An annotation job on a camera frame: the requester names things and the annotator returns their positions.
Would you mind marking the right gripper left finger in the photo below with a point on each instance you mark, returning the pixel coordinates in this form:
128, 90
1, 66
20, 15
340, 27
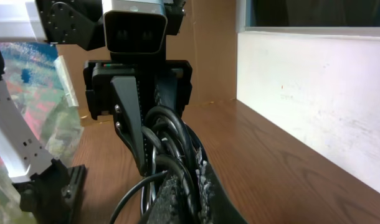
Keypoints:
170, 206

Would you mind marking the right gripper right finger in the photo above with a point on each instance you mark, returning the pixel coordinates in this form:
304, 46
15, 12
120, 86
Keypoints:
216, 206

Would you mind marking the cardboard box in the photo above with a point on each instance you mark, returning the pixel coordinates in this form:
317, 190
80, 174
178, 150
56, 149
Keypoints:
207, 39

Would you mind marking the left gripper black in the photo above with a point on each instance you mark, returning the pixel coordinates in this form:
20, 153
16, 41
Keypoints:
110, 84

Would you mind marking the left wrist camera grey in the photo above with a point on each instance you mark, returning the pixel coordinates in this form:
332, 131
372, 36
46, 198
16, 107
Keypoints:
134, 26

